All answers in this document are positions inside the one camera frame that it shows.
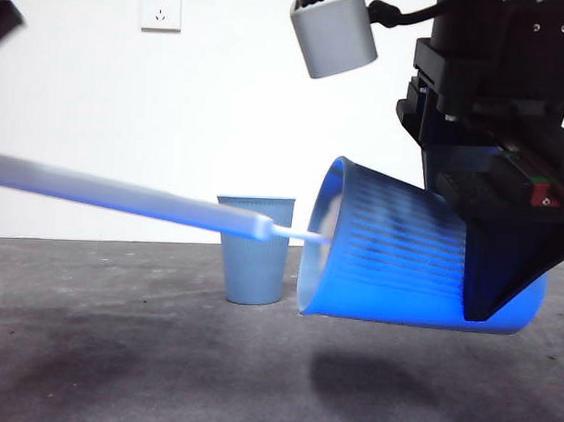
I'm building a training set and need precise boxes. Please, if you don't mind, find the black camera cable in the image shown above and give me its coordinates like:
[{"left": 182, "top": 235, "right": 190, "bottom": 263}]
[{"left": 366, "top": 0, "right": 439, "bottom": 32}]

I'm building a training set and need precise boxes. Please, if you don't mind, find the white wall socket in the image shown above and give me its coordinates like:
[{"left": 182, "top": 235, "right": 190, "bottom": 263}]
[{"left": 139, "top": 0, "right": 183, "bottom": 34}]

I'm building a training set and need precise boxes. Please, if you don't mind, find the grey-handled sponge cup brush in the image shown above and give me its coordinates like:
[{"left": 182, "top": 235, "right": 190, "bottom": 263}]
[{"left": 0, "top": 150, "right": 345, "bottom": 274}]

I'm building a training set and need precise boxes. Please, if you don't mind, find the blue ribbed plastic cup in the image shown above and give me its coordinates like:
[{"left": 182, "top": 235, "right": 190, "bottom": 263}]
[
  {"left": 295, "top": 154, "right": 554, "bottom": 338},
  {"left": 213, "top": 194, "right": 297, "bottom": 307}
]

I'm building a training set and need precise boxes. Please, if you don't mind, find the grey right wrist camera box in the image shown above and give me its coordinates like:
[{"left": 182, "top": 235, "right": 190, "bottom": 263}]
[{"left": 286, "top": 0, "right": 382, "bottom": 82}]

